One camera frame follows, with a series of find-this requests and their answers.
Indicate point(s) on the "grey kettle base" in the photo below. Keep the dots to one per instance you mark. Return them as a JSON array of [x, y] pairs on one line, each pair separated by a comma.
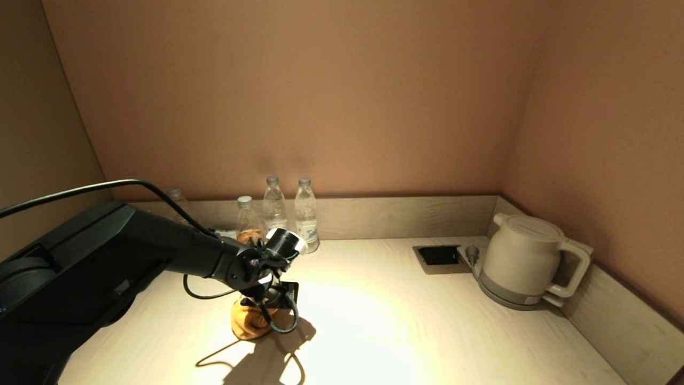
[[505, 299]]

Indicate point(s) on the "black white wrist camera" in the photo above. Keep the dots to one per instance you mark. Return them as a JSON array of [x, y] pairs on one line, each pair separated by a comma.
[[283, 243]]

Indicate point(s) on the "amber tea bottle white cap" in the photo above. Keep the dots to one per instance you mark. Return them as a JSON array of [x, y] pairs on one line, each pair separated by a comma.
[[248, 219]]

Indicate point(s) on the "clear water bottle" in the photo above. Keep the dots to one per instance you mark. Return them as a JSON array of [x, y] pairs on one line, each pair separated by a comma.
[[275, 211], [307, 224]]

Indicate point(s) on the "orange microfibre cloth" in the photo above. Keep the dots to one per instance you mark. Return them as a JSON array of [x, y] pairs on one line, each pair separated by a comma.
[[248, 321]]

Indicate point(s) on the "white electric kettle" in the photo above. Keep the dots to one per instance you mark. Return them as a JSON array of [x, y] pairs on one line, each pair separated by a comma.
[[523, 256]]

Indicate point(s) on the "grey kettle plug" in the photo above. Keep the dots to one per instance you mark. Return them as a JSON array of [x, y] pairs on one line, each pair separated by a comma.
[[472, 253]]

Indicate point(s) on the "white sachet packet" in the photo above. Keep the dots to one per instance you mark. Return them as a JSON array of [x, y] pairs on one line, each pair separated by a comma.
[[225, 233]]

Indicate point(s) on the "dark drink bottle grey cap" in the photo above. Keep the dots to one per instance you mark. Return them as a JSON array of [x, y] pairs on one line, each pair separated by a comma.
[[175, 193]]

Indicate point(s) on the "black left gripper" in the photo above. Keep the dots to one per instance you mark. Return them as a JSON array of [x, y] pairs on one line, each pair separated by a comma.
[[278, 294]]

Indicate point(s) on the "recessed power socket panel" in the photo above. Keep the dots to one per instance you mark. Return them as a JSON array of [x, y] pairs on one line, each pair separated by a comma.
[[439, 256]]

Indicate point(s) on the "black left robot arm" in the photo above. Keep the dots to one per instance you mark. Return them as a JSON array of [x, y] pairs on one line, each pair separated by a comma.
[[107, 267]]

